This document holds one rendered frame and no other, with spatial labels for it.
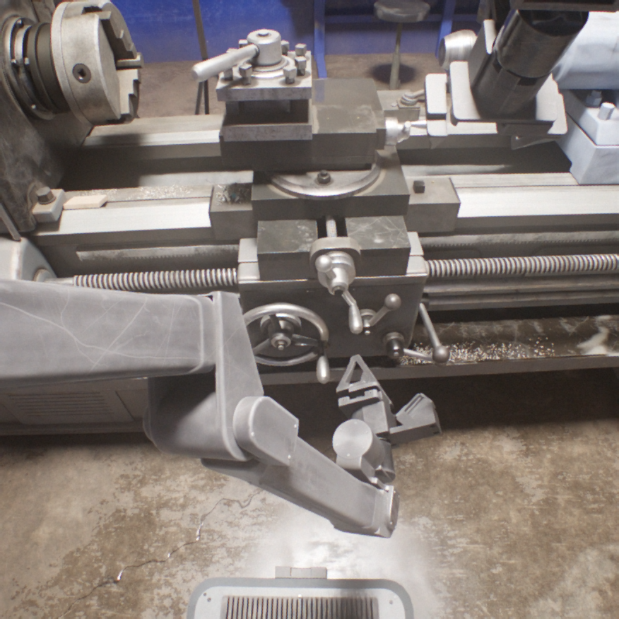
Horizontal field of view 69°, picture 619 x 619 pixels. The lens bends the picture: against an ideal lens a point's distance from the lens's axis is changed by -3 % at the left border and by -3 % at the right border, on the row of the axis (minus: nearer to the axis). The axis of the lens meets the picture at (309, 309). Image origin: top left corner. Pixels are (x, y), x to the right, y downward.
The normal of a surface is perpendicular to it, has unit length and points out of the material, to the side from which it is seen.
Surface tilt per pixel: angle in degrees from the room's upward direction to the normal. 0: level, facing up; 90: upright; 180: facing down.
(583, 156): 90
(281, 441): 67
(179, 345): 61
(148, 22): 90
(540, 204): 36
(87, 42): 51
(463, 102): 30
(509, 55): 106
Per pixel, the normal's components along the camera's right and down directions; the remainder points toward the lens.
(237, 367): 0.88, -0.08
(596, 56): 0.04, 0.70
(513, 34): -0.89, 0.46
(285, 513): -0.02, -0.65
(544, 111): -0.02, -0.18
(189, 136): 0.02, 0.13
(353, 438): -0.41, -0.58
